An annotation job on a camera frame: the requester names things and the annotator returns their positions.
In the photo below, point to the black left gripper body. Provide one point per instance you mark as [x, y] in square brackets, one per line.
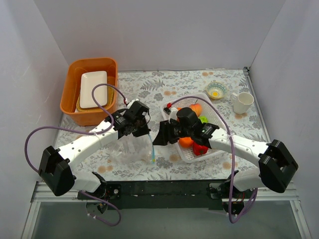
[140, 128]

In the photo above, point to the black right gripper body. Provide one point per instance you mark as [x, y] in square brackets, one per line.
[168, 132]

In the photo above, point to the green lime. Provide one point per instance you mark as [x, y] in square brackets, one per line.
[203, 119]

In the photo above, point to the pink peach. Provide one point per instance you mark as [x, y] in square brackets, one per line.
[197, 108]

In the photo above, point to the clear zip top bag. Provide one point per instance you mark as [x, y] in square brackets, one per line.
[130, 149]

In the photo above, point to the orange tangerine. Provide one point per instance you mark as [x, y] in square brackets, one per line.
[140, 123]
[185, 142]

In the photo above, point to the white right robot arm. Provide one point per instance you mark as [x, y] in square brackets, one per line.
[275, 166]

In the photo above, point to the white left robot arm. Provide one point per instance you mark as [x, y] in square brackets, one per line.
[58, 166]

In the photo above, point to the white plastic basket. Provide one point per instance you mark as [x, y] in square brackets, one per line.
[187, 154]

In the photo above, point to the red bell pepper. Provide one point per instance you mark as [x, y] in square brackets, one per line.
[199, 149]

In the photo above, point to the yellow tray in tub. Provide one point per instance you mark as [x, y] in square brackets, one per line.
[109, 102]

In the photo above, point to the small patterned bowl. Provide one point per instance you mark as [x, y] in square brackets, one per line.
[216, 90]

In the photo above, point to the white mug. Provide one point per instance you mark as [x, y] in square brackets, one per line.
[241, 102]

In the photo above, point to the white rectangular plate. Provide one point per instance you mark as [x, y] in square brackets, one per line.
[88, 81]

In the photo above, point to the orange plastic tub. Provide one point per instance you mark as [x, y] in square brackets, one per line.
[71, 90]

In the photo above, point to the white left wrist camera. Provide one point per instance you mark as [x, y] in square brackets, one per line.
[128, 103]

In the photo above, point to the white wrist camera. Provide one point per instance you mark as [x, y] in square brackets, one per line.
[171, 112]
[128, 103]

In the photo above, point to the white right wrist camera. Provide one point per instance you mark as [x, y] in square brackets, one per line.
[171, 112]

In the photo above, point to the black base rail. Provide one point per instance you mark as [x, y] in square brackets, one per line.
[169, 194]

